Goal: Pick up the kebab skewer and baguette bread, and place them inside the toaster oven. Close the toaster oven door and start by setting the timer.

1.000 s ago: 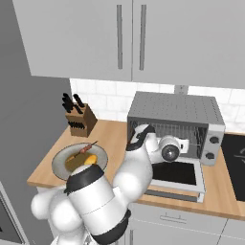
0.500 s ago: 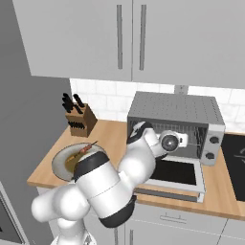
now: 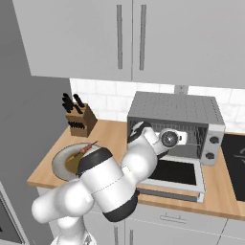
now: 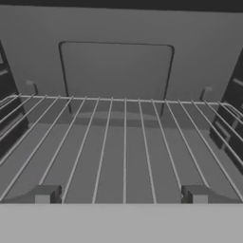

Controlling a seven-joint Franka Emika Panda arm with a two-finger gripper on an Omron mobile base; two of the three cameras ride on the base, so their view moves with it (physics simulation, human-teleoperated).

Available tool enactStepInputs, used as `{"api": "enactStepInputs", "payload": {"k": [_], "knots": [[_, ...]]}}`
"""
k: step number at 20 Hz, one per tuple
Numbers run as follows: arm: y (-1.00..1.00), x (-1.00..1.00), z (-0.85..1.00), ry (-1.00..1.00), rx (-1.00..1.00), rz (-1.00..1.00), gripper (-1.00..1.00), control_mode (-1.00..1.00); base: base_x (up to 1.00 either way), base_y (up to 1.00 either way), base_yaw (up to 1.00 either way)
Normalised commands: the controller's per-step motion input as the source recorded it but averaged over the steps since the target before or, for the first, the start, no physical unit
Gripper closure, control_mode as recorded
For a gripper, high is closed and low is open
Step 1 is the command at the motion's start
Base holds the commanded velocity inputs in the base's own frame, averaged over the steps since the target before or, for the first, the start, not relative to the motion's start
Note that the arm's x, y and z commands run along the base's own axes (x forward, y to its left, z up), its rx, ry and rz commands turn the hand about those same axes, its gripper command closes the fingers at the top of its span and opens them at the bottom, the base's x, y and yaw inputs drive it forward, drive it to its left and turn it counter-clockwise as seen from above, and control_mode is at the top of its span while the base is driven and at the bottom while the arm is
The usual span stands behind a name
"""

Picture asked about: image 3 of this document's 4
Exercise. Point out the dark toaster oven knob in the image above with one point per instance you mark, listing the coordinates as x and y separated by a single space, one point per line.
214 139
210 155

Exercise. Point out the grey base cupboard front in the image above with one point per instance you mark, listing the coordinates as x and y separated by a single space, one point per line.
236 233

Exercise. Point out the appliance with dark window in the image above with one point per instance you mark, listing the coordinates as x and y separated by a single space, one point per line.
8 220

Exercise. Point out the silver toaster oven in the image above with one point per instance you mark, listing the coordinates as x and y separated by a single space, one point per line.
178 108

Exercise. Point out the grey wall socket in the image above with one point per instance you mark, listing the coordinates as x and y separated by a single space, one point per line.
181 89

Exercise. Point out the grey wall cupboard door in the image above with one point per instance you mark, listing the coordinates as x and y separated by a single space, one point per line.
197 41
70 38

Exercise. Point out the grey round plate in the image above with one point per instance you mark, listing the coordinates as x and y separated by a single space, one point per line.
60 162

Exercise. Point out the black hob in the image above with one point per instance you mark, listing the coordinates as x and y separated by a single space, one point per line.
234 166

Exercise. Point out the grey base cupboard door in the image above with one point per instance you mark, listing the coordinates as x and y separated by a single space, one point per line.
172 237
102 233

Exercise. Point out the wooden knife block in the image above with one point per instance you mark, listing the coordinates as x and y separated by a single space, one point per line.
83 122

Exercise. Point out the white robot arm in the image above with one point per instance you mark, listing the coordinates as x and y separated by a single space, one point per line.
108 185

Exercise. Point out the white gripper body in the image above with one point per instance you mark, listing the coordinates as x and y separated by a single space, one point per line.
183 138

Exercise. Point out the grey tall cupboard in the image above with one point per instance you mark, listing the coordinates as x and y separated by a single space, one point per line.
22 111

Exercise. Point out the kebab skewer with meat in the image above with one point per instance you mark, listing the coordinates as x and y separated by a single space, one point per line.
86 148

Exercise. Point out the brown baguette bread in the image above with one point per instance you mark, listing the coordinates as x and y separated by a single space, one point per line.
71 164

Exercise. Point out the grey drawer front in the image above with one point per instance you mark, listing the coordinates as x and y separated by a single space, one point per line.
197 220

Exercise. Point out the toaster oven glass door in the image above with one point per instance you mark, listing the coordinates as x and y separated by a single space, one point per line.
178 172

